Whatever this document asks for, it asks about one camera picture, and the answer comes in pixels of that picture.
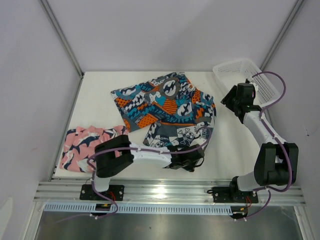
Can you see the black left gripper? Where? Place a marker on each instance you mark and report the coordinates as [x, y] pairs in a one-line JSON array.
[[191, 167]]

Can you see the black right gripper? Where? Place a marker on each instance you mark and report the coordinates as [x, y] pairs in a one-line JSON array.
[[227, 99]]

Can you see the blue orange patterned shorts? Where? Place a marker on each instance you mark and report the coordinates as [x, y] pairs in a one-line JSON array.
[[176, 112]]

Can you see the pink shark print shorts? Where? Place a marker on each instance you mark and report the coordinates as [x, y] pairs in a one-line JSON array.
[[79, 146]]

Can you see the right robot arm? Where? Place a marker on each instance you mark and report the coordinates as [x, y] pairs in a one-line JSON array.
[[277, 161]]

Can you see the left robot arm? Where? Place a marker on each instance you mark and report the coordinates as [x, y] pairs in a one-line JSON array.
[[115, 155]]

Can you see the white plastic basket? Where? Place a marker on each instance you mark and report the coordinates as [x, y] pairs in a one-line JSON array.
[[231, 73]]

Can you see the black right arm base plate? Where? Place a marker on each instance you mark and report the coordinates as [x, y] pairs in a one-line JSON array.
[[225, 195]]

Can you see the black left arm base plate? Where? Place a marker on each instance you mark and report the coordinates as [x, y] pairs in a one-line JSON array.
[[115, 192]]

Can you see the white slotted cable duct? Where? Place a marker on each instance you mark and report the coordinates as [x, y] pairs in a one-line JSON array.
[[127, 208]]

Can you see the right aluminium frame post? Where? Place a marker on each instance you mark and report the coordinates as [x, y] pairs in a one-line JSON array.
[[284, 30]]

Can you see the aluminium frame post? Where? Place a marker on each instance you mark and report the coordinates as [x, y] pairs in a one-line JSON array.
[[284, 30], [47, 9]]

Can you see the aluminium mounting rail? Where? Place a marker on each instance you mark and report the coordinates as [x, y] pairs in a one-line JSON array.
[[135, 191]]

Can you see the left aluminium frame post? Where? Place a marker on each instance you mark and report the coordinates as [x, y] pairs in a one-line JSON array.
[[47, 9]]

